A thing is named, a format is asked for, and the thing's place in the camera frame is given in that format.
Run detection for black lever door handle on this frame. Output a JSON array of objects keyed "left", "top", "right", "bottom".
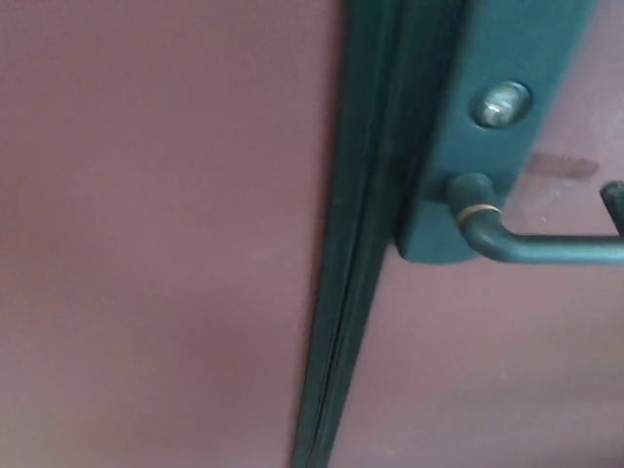
[{"left": 441, "top": 173, "right": 624, "bottom": 269}]

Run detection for black door edge strip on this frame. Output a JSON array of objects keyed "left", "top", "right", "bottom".
[
  {"left": 291, "top": 0, "right": 402, "bottom": 468},
  {"left": 316, "top": 0, "right": 465, "bottom": 468}
]

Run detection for silver lock cylinder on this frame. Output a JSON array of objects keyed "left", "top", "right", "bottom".
[{"left": 470, "top": 80, "right": 534, "bottom": 130}]

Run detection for maroon door without handle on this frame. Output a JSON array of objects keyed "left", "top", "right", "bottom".
[{"left": 0, "top": 0, "right": 350, "bottom": 468}]

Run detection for maroon door with handle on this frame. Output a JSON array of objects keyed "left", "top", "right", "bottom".
[{"left": 324, "top": 0, "right": 624, "bottom": 468}]

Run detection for black handle backplate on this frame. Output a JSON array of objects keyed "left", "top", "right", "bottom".
[{"left": 399, "top": 0, "right": 594, "bottom": 265}]

